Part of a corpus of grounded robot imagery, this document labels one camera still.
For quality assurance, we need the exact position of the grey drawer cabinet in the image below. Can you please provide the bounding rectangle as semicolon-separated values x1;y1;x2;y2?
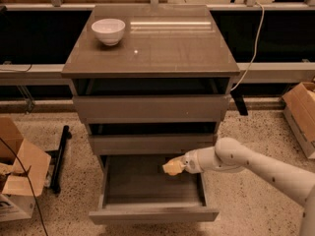
60;4;241;226

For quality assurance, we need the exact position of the black metal stand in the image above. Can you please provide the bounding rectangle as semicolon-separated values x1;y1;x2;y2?
46;125;72;195

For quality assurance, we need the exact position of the top grey drawer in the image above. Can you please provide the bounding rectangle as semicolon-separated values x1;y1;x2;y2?
73;95;229;124

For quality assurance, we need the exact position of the white cable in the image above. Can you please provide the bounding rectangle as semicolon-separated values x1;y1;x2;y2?
229;2;266;92

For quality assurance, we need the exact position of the open cardboard box left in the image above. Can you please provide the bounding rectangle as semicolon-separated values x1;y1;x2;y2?
0;116;51;222

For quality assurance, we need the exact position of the middle grey drawer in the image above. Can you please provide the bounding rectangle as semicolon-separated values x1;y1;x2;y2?
89;134;218;155

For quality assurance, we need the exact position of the black table leg bracket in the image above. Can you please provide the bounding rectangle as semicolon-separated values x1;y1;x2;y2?
230;89;248;116

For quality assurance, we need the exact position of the cardboard box right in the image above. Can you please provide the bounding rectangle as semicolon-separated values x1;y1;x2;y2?
283;82;315;159

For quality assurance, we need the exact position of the bottom grey open drawer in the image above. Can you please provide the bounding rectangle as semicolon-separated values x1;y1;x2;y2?
90;154;219;224

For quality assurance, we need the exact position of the black cable left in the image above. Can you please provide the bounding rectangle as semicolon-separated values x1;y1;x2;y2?
0;138;49;236

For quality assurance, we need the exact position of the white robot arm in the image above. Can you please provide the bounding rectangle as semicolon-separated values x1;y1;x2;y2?
162;138;315;236

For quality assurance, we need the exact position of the white ceramic bowl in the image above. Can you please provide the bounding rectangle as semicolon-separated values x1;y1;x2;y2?
92;19;125;46

